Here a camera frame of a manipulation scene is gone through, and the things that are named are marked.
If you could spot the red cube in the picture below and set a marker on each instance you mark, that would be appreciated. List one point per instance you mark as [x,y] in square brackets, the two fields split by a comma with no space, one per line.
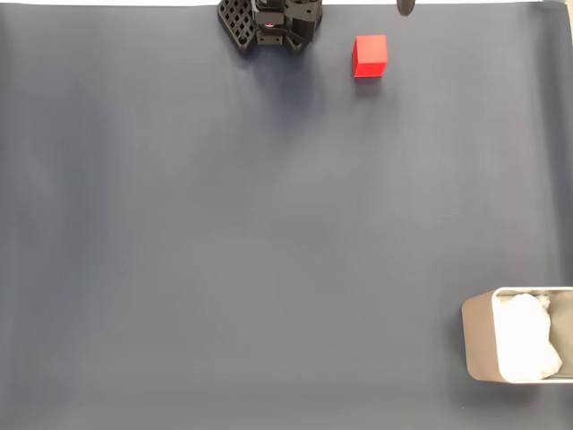
[370,54]

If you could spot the beige rounded box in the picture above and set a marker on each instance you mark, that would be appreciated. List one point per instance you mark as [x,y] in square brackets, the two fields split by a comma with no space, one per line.
[479,340]

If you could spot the blue-grey table mat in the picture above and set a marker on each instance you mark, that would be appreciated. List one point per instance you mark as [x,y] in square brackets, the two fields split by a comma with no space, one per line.
[224,224]

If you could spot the white crumpled tissue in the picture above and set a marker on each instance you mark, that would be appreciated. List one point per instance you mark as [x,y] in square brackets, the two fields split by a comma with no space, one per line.
[524,336]

